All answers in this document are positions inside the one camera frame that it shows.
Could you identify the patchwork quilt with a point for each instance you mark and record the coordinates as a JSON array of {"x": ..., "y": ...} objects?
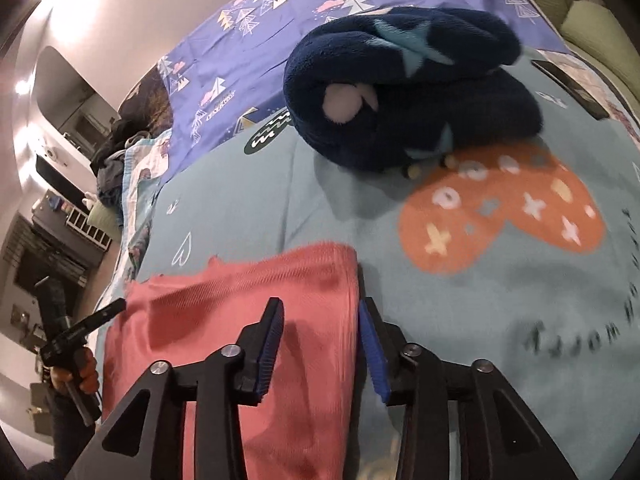
[{"x": 142, "y": 180}]

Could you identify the black flat phone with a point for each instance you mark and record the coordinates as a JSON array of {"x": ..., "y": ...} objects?
[{"x": 567, "y": 87}]

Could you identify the person's left hand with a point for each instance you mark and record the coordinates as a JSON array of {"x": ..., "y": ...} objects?
[{"x": 80, "y": 372}]

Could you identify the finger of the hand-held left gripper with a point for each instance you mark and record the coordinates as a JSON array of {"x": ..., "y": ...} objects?
[{"x": 107, "y": 316}]

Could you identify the pink long-sleeve sweater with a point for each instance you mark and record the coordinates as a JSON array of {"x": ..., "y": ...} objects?
[{"x": 280, "y": 360}]

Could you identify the pile of dark clothes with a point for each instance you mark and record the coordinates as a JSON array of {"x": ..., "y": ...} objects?
[{"x": 117, "y": 157}]

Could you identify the teal printed bed sheet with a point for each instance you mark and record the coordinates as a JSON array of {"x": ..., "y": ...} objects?
[{"x": 475, "y": 270}]

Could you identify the purple tree-print sheet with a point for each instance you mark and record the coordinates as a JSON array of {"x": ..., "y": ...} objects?
[{"x": 280, "y": 25}]

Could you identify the dark forest-print blanket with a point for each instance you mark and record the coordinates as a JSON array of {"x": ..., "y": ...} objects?
[{"x": 150, "y": 92}]

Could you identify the person's left forearm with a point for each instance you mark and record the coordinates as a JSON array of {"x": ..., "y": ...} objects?
[{"x": 62, "y": 440}]

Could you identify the navy star-print fleece garment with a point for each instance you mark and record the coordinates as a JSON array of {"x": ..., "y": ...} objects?
[{"x": 405, "y": 90}]

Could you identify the white slatted rack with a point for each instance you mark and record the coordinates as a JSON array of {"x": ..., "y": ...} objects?
[{"x": 90, "y": 232}]

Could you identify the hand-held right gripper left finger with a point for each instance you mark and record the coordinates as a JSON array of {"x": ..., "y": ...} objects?
[{"x": 265, "y": 345}]

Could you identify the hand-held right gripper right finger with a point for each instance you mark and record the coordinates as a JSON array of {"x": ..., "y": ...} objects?
[{"x": 375, "y": 355}]

